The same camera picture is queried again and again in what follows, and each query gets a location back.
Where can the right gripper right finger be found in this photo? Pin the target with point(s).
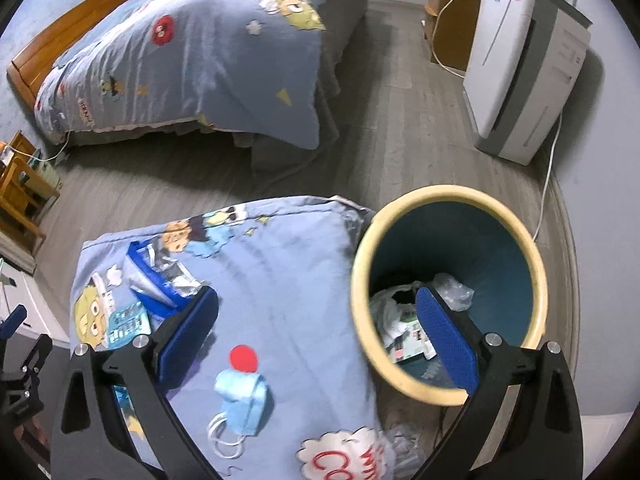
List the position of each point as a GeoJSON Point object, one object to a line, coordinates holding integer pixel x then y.
{"type": "Point", "coordinates": [543, 439]}

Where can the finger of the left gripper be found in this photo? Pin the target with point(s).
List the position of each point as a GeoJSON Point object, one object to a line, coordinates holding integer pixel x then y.
{"type": "Point", "coordinates": [12, 323]}

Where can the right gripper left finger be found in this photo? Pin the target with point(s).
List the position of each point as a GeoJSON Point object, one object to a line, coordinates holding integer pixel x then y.
{"type": "Point", "coordinates": [90, 439]}

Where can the light blue face mask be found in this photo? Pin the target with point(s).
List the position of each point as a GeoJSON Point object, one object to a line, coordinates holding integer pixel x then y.
{"type": "Point", "coordinates": [245, 397]}

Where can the clear plastic bag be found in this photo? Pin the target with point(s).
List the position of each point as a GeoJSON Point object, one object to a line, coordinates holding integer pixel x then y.
{"type": "Point", "coordinates": [458, 297]}

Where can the white printed trash packet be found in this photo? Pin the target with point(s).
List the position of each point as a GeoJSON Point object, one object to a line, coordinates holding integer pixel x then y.
{"type": "Point", "coordinates": [395, 319]}

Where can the white low cabinet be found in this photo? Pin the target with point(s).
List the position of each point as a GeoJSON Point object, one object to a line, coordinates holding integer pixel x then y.
{"type": "Point", "coordinates": [18, 287]}

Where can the teal blister pack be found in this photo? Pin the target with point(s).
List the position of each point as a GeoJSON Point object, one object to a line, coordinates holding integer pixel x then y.
{"type": "Point", "coordinates": [126, 324]}

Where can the wooden bedside stool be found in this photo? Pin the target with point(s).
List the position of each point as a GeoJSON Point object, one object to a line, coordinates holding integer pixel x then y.
{"type": "Point", "coordinates": [29, 185]}

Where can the blue silver snack wrapper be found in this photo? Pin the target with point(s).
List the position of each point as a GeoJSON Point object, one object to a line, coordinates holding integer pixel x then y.
{"type": "Point", "coordinates": [161, 282]}

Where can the blue cartoon blanket on table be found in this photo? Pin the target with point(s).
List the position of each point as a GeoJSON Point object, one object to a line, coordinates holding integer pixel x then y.
{"type": "Point", "coordinates": [281, 271]}

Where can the teal bin with yellow rim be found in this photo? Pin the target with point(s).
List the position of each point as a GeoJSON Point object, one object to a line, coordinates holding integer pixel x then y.
{"type": "Point", "coordinates": [475, 253]}

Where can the wooden bed headboard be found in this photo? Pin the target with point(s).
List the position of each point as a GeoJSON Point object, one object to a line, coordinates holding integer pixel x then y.
{"type": "Point", "coordinates": [29, 68]}

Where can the white air purifier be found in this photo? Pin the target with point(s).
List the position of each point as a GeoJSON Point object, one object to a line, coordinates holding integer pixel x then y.
{"type": "Point", "coordinates": [525, 59]}

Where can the blue cartoon bed duvet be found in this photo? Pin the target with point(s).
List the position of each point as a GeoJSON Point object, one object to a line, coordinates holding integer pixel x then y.
{"type": "Point", "coordinates": [232, 65]}

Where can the wooden cabinet in corner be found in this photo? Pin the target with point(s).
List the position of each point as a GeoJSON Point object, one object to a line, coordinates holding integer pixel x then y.
{"type": "Point", "coordinates": [449, 28]}

